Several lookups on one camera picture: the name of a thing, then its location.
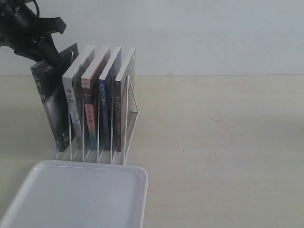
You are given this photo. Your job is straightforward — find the white plastic tray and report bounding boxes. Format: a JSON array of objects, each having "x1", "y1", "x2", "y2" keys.
[{"x1": 0, "y1": 160, "x2": 148, "y2": 228}]

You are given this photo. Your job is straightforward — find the dark brown book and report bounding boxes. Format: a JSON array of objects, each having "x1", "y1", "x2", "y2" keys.
[{"x1": 114, "y1": 47, "x2": 136, "y2": 152}]

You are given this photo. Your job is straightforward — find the blue moon book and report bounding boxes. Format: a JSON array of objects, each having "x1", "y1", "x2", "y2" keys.
[{"x1": 99, "y1": 47, "x2": 122, "y2": 151}]

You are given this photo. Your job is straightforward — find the white wire book rack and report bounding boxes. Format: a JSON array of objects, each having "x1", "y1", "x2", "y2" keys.
[{"x1": 56, "y1": 51, "x2": 139, "y2": 166}]

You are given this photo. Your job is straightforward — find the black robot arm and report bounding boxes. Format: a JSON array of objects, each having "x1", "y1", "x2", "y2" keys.
[{"x1": 0, "y1": 0, "x2": 67, "y2": 67}]

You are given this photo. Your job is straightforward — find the pink red book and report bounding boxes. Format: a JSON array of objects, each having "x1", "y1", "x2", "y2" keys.
[{"x1": 81, "y1": 46, "x2": 111, "y2": 150}]

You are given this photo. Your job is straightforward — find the black book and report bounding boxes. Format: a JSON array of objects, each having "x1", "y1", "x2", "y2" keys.
[{"x1": 31, "y1": 43, "x2": 79, "y2": 152}]

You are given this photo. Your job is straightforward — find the grey white book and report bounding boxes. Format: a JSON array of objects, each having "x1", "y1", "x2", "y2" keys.
[{"x1": 62, "y1": 45, "x2": 95, "y2": 149}]

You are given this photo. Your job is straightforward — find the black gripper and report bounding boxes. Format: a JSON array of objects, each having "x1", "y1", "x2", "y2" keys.
[{"x1": 0, "y1": 9, "x2": 66, "y2": 67}]

